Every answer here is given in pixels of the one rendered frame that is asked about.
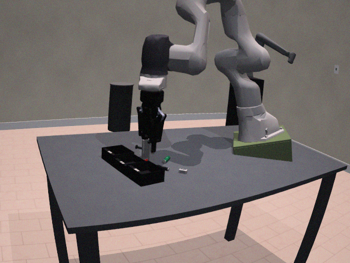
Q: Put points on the green aa battery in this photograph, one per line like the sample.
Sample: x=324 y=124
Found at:
x=165 y=159

